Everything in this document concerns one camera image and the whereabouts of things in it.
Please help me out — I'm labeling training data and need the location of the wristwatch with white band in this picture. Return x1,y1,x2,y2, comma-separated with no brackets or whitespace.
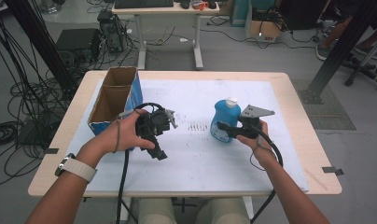
54,152,98,184

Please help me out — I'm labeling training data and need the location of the person's right leg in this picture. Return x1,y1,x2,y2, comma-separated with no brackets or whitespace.
197,197,251,224

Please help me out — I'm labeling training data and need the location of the white table leg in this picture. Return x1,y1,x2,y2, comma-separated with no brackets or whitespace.
115,197,133,222
241,196,256,221

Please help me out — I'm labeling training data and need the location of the white desk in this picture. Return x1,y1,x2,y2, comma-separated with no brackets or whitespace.
111,2,220,71

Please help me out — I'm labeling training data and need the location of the blue cardboard box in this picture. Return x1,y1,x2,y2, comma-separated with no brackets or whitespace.
87,65,144,150

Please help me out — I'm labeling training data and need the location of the black chair base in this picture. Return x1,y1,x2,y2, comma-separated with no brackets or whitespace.
343,34,377,91

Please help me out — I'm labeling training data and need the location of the person's leg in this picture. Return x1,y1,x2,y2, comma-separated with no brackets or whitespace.
139,197,178,224
315,17,354,62
197,197,251,224

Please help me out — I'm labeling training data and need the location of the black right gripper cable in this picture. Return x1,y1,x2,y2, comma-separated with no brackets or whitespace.
250,128,285,224

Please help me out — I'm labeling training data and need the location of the grey left wrist cord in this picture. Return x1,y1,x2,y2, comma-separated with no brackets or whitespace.
113,109,141,154

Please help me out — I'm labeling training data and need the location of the black metal stand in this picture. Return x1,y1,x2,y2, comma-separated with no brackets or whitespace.
297,0,377,105
4,0,77,97

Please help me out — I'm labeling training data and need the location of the grey floor mat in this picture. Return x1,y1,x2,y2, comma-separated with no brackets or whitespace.
290,77,357,132

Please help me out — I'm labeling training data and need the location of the black keyboard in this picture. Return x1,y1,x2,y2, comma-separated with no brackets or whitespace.
114,0,175,9

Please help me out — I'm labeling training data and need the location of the white table mat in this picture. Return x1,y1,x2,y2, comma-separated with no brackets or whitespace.
64,78,310,193

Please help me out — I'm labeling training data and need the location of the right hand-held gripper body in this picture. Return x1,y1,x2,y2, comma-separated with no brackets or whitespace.
238,104,276,140

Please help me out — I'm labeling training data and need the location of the grey wrist cord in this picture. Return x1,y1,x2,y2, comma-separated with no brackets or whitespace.
249,136,276,172
113,109,141,154

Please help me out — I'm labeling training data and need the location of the person's right hand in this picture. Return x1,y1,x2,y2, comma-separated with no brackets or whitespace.
236,119,280,171

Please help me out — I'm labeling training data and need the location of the black equipment case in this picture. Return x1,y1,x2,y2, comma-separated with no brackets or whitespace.
55,28,102,68

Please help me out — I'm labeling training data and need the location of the black computer tower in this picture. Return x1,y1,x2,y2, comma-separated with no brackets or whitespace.
97,10,129,53

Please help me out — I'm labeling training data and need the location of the brown cardboard box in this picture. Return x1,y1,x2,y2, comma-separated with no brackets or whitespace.
244,6,284,43

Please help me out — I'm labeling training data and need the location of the person's left hand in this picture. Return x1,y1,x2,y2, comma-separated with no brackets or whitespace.
78,108,156,166

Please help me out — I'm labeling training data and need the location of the blue bottle with white cap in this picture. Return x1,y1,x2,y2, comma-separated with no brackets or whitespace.
210,97,242,144

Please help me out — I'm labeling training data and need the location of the orange small item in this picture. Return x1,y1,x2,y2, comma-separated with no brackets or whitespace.
191,0,209,11

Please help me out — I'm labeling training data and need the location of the grey right wrist cord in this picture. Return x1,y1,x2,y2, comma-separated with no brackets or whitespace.
249,136,276,172

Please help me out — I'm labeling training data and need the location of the person's left leg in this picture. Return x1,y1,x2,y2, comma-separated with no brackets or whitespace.
139,197,178,224

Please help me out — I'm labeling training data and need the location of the bundle of black floor cables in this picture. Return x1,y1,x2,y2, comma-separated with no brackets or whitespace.
0,18,73,188

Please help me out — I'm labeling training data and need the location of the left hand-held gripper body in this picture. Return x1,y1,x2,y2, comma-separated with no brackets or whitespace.
134,108,179,138

